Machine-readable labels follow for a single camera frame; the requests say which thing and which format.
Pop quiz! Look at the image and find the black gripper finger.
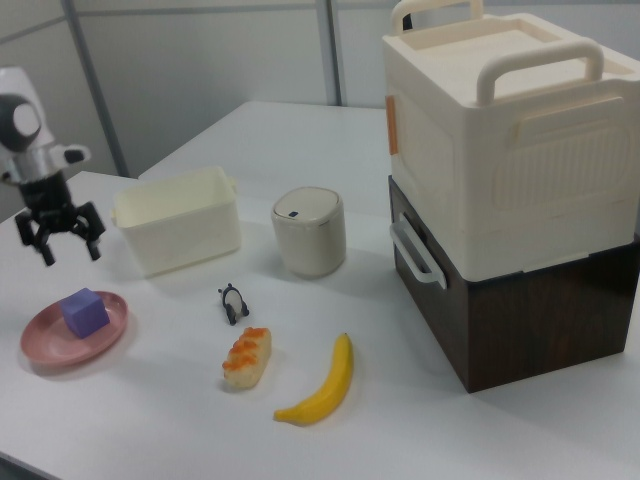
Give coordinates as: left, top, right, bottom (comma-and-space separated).
14, 213, 56, 268
73, 199, 108, 263

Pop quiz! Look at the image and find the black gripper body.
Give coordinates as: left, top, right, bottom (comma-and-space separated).
18, 171, 80, 237

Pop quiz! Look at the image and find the purple cube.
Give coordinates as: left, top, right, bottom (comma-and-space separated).
59, 287, 111, 340

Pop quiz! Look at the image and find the pink plate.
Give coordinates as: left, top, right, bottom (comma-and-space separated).
19, 290, 130, 368

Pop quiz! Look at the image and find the cream open plastic bin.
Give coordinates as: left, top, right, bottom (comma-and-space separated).
109, 166, 243, 278

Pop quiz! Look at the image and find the small panda toy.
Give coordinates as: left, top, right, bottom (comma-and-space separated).
216, 283, 252, 327

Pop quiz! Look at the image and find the toy salmon roe sushi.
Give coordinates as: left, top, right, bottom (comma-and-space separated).
222, 326, 274, 390

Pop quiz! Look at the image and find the small beige trash can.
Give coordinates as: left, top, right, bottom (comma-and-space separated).
271, 186, 348, 279

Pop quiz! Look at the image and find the yellow toy banana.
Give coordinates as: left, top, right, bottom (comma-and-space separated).
273, 332, 355, 427

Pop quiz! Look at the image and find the dark brown wooden box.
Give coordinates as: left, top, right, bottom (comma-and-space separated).
388, 174, 640, 395

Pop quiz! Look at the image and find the cream storage box with handles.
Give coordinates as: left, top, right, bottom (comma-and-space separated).
382, 0, 640, 280

